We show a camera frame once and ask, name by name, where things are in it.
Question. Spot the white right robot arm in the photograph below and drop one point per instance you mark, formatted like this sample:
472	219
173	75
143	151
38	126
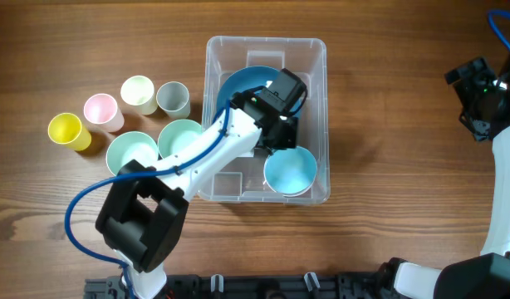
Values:
485	276

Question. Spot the dark blue plate in bin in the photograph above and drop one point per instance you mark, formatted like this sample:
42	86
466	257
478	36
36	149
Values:
263	93

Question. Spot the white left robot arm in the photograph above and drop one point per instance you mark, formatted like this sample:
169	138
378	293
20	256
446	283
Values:
144	211

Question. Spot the light blue bowl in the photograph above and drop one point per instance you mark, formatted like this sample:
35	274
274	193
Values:
290	172

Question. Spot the mint green bowl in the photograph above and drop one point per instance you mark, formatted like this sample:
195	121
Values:
177	135
128	146

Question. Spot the clear plastic storage bin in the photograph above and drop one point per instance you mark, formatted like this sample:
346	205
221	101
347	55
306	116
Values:
242	180

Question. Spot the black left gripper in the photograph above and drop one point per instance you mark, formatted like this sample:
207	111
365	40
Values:
291	139

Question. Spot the pink plastic cup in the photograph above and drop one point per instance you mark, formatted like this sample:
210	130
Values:
103	110

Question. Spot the cream plastic cup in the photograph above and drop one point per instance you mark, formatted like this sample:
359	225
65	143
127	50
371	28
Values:
138	92

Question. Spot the grey plastic cup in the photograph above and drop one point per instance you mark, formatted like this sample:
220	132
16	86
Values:
174	99

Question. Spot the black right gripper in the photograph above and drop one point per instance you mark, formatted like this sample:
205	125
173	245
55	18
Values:
468	79

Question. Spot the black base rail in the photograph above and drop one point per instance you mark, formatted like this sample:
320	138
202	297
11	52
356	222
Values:
346	285

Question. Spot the yellow plastic cup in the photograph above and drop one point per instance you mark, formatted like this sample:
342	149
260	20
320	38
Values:
67	129

